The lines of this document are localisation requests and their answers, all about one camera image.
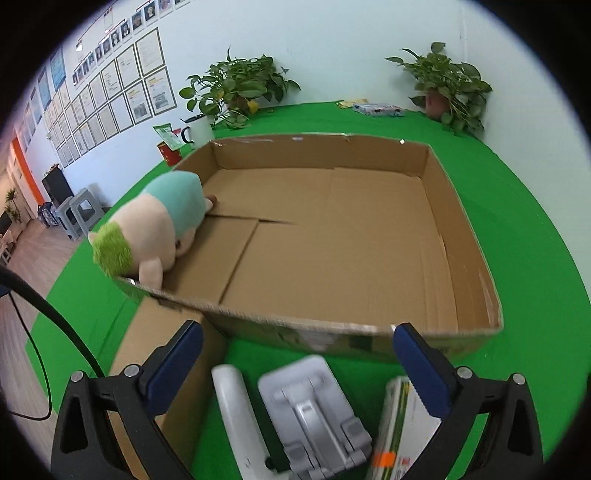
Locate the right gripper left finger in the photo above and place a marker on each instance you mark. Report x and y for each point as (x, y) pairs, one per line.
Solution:
(84, 444)

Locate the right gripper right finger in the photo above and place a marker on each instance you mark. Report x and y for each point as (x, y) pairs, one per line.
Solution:
(510, 445)

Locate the small cardboard divider box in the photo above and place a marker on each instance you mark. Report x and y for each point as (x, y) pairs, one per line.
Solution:
(177, 348)

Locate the white handheld fan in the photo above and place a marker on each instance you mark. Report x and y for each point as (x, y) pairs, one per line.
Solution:
(239, 421)

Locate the white folding phone stand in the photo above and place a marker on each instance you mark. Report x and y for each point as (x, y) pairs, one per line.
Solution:
(320, 433)

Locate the green white paper box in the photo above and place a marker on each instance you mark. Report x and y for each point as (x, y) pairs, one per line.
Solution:
(405, 429)

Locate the green table cloth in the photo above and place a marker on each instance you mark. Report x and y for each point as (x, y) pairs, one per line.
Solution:
(545, 303)

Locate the plush doll green hair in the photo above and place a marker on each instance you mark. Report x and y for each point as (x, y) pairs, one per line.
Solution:
(144, 237)

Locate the grey plastic stool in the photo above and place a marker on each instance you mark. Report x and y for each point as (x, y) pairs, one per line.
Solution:
(79, 214)

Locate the large cardboard tray box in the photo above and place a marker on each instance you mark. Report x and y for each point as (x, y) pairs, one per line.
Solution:
(326, 242)

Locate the red cup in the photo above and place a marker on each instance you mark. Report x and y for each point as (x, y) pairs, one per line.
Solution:
(170, 156)

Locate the green white packet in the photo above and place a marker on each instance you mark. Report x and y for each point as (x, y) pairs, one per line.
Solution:
(167, 135)

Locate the white enamel mug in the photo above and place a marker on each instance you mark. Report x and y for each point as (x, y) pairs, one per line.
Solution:
(197, 131)

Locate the right potted green plant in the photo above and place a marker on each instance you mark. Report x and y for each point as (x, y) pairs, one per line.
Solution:
(452, 93)

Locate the potted green plant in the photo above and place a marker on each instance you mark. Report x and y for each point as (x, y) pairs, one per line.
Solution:
(452, 93)
(230, 91)

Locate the patterned pencil case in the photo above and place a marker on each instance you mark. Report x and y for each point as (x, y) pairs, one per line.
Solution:
(379, 110)

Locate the yellow paper item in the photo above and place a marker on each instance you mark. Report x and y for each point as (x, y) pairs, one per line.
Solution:
(347, 104)

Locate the left potted green plant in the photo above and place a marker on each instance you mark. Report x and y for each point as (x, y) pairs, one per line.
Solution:
(230, 91)

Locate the framed certificates on wall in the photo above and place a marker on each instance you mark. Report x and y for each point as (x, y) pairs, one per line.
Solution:
(112, 78)

